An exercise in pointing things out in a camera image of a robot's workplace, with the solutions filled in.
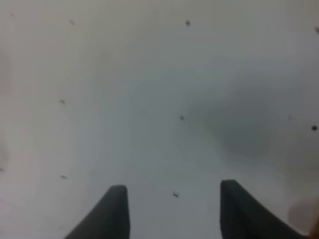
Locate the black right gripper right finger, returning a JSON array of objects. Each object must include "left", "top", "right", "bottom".
[{"left": 219, "top": 180, "right": 306, "bottom": 239}]

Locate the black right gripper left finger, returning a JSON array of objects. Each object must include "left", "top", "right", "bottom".
[{"left": 66, "top": 185, "right": 130, "bottom": 239}]

